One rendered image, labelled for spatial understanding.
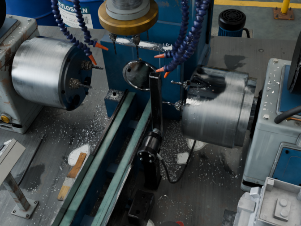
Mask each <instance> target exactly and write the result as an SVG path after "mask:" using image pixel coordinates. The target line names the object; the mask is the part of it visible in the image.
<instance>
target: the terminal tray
mask: <svg viewBox="0 0 301 226"><path fill-rule="evenodd" d="M270 180H271V181H272V182H273V183H269V181H270ZM262 215H265V216H266V217H265V218H262ZM253 226H301V187H300V186H297V185H294V184H290V183H287V182H283V181H280V180H277V179H273V178H270V177H267V178H266V180H265V183H264V186H262V189H261V193H260V196H259V200H258V205H257V209H256V213H255V217H254V222H253Z"/></svg>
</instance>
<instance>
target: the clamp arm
mask: <svg viewBox="0 0 301 226"><path fill-rule="evenodd" d="M149 84H150V103H151V117H152V131H156V130H157V132H158V133H159V135H162V132H163V119H162V93H161V74H159V73H153V72H151V73H150V75H149Z"/></svg>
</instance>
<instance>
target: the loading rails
mask: <svg viewBox="0 0 301 226"><path fill-rule="evenodd" d="M137 114H138V105H137V95H136V92H131V91H129V90H128V89H126V90H125V92H124V94H123V96H122V98H121V100H120V101H119V103H118V105H117V107H116V109H115V111H114V113H113V114H112V116H111V118H110V120H109V122H108V124H107V126H106V128H105V129H104V131H103V133H102V135H101V137H100V139H99V141H98V142H97V144H96V146H95V148H94V150H93V152H92V154H90V153H88V155H87V157H86V159H85V160H84V162H83V164H82V166H81V168H80V170H79V172H78V174H77V175H76V177H75V179H74V181H73V183H72V185H71V186H70V188H69V190H68V192H67V194H66V196H65V197H64V199H63V201H62V203H61V205H60V207H59V208H58V210H57V212H56V214H55V216H54V218H53V220H52V222H51V224H50V225H49V226H120V223H121V221H122V218H123V216H124V213H125V211H126V210H127V211H129V209H130V206H131V204H132V201H133V199H132V198H131V196H132V194H133V191H134V189H135V187H136V183H135V180H136V178H137V176H138V173H139V171H142V172H144V166H143V164H142V163H141V160H140V158H139V157H138V155H137V152H138V150H139V148H140V147H141V145H142V143H143V138H144V136H145V134H146V133H147V132H150V131H152V117H151V98H149V100H148V103H147V105H146V107H145V109H144V111H143V114H142V116H141V118H140V120H139V121H135V118H136V116H137ZM128 134H130V135H132V138H131V140H130V142H129V144H128V146H127V148H126V151H125V152H124V154H123V157H122V159H121V161H120V163H119V165H118V164H115V161H116V158H117V156H118V154H119V152H120V150H121V148H122V146H123V144H124V141H125V139H126V137H127V135H128ZM107 178H111V179H112V181H111V183H110V185H109V187H108V189H107V191H106V194H105V196H104V198H103V200H102V202H101V205H100V207H99V209H98V211H97V213H96V215H95V217H92V216H90V213H91V211H92V209H93V207H94V205H95V203H96V200H97V198H98V196H99V194H100V192H101V190H102V188H103V186H104V184H105V182H106V180H107Z"/></svg>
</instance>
